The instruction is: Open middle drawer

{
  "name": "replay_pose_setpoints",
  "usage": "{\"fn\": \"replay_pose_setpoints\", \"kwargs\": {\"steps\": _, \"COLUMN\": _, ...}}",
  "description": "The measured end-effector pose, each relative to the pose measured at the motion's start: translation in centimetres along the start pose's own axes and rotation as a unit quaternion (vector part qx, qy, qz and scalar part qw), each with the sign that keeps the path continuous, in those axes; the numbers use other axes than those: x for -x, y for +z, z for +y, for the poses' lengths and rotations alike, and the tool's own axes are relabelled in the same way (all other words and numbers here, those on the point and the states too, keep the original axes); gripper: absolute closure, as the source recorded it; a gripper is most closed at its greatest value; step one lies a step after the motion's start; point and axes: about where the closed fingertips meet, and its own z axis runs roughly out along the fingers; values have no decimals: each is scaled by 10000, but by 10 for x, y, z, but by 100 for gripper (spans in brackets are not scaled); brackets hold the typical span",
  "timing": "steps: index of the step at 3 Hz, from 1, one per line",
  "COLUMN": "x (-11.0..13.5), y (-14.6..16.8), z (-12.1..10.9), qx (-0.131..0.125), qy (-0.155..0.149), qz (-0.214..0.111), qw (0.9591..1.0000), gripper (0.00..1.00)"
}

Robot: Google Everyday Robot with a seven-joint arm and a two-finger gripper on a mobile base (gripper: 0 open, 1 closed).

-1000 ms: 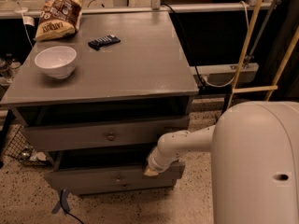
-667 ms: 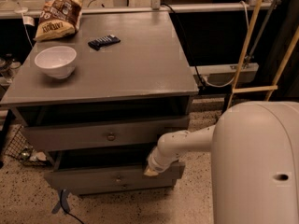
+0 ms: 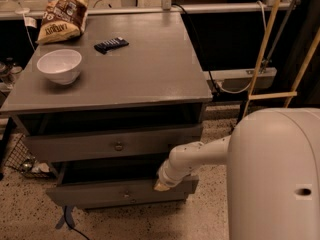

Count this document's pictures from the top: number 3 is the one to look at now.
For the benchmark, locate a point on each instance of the grey drawer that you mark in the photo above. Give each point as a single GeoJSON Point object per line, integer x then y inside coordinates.
{"type": "Point", "coordinates": [97, 145]}
{"type": "Point", "coordinates": [95, 184]}

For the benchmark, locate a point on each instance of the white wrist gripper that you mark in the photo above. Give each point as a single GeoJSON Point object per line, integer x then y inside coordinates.
{"type": "Point", "coordinates": [165, 177]}

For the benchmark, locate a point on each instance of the grey top drawer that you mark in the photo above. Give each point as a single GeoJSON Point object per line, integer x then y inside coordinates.
{"type": "Point", "coordinates": [97, 145]}

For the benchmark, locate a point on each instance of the grey wooden drawer cabinet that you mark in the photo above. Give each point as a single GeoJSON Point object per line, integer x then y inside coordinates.
{"type": "Point", "coordinates": [155, 81]}

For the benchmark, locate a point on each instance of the black wire basket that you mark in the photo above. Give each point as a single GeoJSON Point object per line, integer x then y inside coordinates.
{"type": "Point", "coordinates": [21, 160]}

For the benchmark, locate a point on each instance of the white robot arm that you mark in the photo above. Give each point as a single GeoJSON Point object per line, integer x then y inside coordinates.
{"type": "Point", "coordinates": [273, 173]}

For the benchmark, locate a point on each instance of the brown chip bag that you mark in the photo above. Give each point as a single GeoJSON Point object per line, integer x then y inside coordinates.
{"type": "Point", "coordinates": [63, 20]}

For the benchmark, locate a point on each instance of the grey metal rail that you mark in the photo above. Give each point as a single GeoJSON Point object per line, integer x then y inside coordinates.
{"type": "Point", "coordinates": [190, 9]}

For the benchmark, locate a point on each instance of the dark blue snack bar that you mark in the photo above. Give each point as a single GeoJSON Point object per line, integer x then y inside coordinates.
{"type": "Point", "coordinates": [111, 44]}

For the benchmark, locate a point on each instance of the white ceramic bowl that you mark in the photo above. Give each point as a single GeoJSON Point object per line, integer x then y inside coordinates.
{"type": "Point", "coordinates": [60, 66]}

